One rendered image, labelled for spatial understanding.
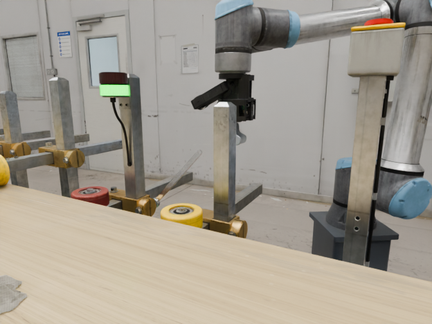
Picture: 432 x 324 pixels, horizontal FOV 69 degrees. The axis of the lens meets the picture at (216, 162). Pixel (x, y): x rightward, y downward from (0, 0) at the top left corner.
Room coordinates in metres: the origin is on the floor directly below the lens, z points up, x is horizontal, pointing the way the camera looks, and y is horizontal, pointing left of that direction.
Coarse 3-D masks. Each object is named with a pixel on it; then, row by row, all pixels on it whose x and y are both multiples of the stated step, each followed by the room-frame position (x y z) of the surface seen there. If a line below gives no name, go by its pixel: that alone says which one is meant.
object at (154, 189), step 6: (186, 174) 1.00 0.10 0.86; (192, 174) 1.03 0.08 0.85; (162, 180) 0.93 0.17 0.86; (168, 180) 0.93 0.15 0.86; (180, 180) 0.97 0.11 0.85; (186, 180) 1.00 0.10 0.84; (192, 180) 1.03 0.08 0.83; (150, 186) 0.86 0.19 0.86; (156, 186) 0.86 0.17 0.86; (162, 186) 0.88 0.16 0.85; (174, 186) 0.94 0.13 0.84; (150, 192) 0.84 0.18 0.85; (156, 192) 0.86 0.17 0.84; (114, 204) 0.72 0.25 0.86; (120, 204) 0.74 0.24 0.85
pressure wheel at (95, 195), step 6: (90, 186) 0.71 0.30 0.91; (96, 186) 0.71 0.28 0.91; (72, 192) 0.67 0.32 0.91; (78, 192) 0.67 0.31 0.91; (84, 192) 0.68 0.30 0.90; (90, 192) 0.67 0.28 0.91; (96, 192) 0.67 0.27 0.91; (102, 192) 0.67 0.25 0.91; (108, 192) 0.68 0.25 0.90; (72, 198) 0.65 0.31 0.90; (78, 198) 0.64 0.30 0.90; (84, 198) 0.64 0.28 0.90; (90, 198) 0.64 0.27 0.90; (96, 198) 0.65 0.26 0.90; (102, 198) 0.66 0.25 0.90; (108, 198) 0.68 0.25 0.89; (102, 204) 0.66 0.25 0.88; (108, 204) 0.68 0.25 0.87
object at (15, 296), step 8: (0, 280) 0.32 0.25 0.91; (8, 280) 0.33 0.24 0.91; (16, 280) 0.33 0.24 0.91; (0, 288) 0.30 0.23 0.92; (8, 288) 0.30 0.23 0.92; (0, 296) 0.29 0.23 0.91; (8, 296) 0.30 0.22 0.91; (16, 296) 0.30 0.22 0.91; (24, 296) 0.31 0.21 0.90; (0, 304) 0.29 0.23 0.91; (8, 304) 0.29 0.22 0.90; (16, 304) 0.29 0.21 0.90; (0, 312) 0.28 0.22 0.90
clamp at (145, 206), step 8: (120, 192) 0.78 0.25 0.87; (120, 200) 0.74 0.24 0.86; (128, 200) 0.73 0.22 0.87; (136, 200) 0.72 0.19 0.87; (144, 200) 0.72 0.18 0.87; (152, 200) 0.74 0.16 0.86; (128, 208) 0.73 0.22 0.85; (136, 208) 0.71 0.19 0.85; (144, 208) 0.71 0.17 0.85; (152, 208) 0.74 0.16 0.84
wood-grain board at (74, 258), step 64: (0, 192) 0.69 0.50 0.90; (0, 256) 0.40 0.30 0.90; (64, 256) 0.40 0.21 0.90; (128, 256) 0.40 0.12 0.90; (192, 256) 0.40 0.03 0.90; (256, 256) 0.40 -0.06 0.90; (320, 256) 0.40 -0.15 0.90; (0, 320) 0.27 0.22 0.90; (64, 320) 0.27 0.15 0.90; (128, 320) 0.27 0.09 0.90; (192, 320) 0.27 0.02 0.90; (256, 320) 0.27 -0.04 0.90; (320, 320) 0.27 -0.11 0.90; (384, 320) 0.27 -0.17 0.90
